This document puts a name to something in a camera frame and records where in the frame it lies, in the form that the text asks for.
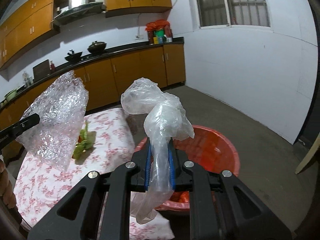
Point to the dark sauce bottle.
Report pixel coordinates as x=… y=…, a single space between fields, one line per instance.
x=169 y=33

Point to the floral tablecloth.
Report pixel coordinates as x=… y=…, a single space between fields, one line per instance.
x=110 y=130

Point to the green pot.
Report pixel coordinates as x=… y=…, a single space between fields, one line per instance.
x=11 y=95

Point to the white wall socket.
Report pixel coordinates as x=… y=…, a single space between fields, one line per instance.
x=138 y=37

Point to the barred window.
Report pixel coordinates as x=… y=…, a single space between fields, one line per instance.
x=212 y=2

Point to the white cup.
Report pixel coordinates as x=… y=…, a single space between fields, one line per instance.
x=169 y=40

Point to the small red bottle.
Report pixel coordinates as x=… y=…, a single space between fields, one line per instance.
x=52 y=66

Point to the red plastic laundry basket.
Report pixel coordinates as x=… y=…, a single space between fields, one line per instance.
x=225 y=155

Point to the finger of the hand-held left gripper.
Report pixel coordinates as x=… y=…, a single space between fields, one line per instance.
x=25 y=123

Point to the black lidded wok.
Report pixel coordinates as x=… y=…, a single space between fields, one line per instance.
x=97 y=46

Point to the steel range hood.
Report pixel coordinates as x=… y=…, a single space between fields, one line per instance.
x=80 y=7

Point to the green box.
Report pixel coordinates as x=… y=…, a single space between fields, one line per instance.
x=158 y=34

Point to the clear plastic bag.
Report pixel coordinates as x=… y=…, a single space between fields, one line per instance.
x=160 y=120

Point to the person's left hand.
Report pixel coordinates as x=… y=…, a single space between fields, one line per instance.
x=7 y=190

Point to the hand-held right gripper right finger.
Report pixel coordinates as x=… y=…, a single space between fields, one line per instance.
x=172 y=172

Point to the dark cutting board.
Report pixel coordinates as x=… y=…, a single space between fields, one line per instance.
x=41 y=70

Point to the black open wok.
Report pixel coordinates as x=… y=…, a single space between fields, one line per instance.
x=73 y=56

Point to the olive green plastic bag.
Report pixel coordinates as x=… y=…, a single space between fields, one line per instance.
x=83 y=142

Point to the clear bubble wrap sheet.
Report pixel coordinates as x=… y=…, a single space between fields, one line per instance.
x=57 y=120

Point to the dark door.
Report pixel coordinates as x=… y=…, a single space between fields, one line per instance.
x=311 y=120

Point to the red sauce bottles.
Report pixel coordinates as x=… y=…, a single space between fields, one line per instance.
x=150 y=36

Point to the black kitchen countertop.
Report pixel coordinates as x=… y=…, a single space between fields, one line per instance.
x=125 y=48

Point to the cream wooden side table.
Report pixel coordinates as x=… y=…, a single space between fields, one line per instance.
x=310 y=152

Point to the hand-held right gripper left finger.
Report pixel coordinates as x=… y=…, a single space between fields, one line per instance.
x=148 y=170

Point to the clear plastic bottle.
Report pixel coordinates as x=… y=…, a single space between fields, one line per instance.
x=27 y=80

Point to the orange lower kitchen cabinets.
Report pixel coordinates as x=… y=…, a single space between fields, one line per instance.
x=150 y=67

